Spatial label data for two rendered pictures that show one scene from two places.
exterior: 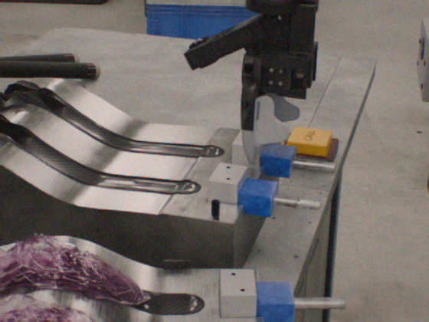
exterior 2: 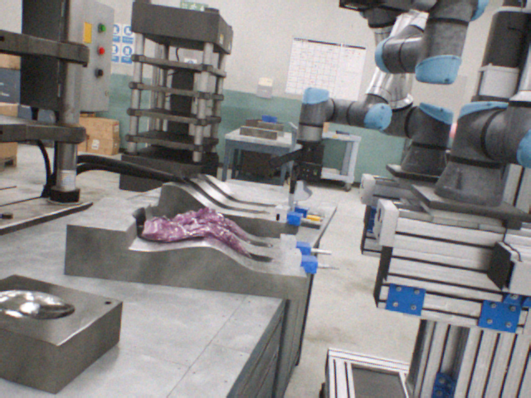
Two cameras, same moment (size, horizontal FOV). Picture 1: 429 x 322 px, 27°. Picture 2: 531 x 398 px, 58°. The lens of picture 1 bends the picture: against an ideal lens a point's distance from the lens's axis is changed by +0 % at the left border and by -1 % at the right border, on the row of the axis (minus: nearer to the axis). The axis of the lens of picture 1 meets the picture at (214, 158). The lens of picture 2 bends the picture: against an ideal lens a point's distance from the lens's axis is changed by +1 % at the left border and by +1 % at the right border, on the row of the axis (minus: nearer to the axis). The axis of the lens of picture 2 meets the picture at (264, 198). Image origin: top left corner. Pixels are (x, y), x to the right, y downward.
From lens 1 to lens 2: 0.40 m
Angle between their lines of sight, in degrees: 14
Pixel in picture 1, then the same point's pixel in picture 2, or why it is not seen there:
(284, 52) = (309, 162)
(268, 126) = (299, 192)
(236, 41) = (290, 157)
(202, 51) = (276, 160)
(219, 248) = (277, 234)
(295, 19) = (316, 149)
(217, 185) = (279, 210)
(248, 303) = (292, 244)
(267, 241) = not seen: hidden behind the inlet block
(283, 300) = (306, 246)
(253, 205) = (292, 220)
